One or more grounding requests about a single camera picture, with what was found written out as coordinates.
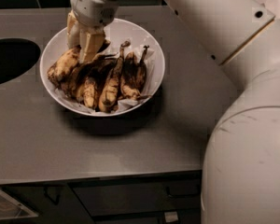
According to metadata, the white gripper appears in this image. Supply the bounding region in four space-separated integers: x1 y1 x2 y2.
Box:
67 0 119 63

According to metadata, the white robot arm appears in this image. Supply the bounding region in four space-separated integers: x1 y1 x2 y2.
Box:
86 0 280 224

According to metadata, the large white bowl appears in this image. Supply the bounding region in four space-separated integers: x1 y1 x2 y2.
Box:
39 19 165 117

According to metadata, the spotted banana centre long stem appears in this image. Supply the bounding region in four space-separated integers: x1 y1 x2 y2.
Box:
98 40 131 112

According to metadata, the dark banana centre right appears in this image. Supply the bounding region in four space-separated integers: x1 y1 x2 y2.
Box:
120 51 140 100

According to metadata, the dark banana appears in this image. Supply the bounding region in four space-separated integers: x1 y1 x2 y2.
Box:
120 51 140 100
135 46 148 91

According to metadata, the dark banana far right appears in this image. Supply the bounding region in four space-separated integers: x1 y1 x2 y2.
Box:
135 46 148 91

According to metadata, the round black sink opening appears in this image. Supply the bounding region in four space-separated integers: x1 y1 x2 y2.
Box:
0 38 41 84

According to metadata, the dark drawer front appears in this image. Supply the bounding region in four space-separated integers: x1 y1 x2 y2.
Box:
71 175 201 217

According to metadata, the framed panel lower left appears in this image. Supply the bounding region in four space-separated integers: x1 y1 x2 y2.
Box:
0 189 39 220

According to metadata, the white label on drawer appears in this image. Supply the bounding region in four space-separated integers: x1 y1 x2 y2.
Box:
164 212 179 224

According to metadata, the black cabinet handle left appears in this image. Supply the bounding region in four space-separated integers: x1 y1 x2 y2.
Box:
43 186 61 205

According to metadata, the black drawer handle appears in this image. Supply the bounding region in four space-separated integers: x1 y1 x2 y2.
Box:
165 184 201 199

